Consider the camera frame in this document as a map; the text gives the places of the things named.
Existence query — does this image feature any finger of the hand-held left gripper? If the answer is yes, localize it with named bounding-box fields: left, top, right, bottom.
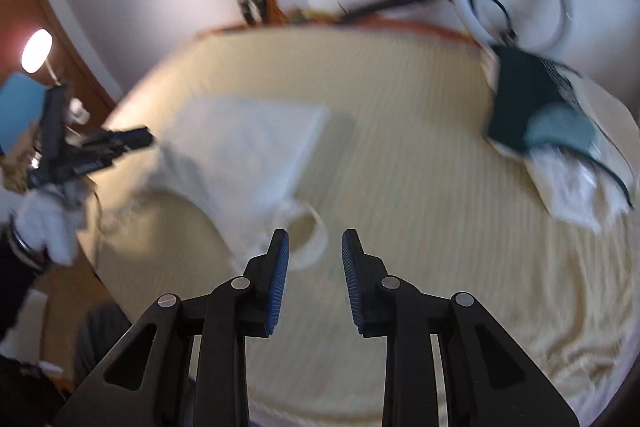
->
left=84, top=125, right=155, bottom=156
left=69, top=150, right=117, bottom=176

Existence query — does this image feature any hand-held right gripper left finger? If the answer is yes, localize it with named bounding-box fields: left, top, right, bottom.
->
left=52, top=229, right=291, bottom=427

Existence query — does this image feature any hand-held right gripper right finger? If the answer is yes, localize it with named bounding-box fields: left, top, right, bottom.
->
left=341, top=229, right=583, bottom=427

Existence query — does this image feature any white tank top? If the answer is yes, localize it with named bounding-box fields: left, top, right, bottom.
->
left=100, top=99, right=333, bottom=273

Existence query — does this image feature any person's left hand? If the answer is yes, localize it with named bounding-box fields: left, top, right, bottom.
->
left=11, top=188, right=90, bottom=267

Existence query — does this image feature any light blue chair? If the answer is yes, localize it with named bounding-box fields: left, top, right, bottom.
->
left=0, top=73, right=46, bottom=152

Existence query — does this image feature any white clip desk lamp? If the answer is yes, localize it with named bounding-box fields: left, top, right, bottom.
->
left=20, top=29, right=88, bottom=122

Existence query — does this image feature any yellow striped blanket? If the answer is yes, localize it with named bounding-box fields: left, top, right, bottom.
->
left=92, top=29, right=640, bottom=413

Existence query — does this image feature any dark cloth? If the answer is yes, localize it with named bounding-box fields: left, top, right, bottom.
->
left=75, top=304, right=132, bottom=388

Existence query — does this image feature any white folded garment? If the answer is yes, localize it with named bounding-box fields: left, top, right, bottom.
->
left=525, top=147, right=631, bottom=233

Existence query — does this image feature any teal printed folded cloth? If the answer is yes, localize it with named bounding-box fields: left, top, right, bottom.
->
left=487, top=44, right=633, bottom=208

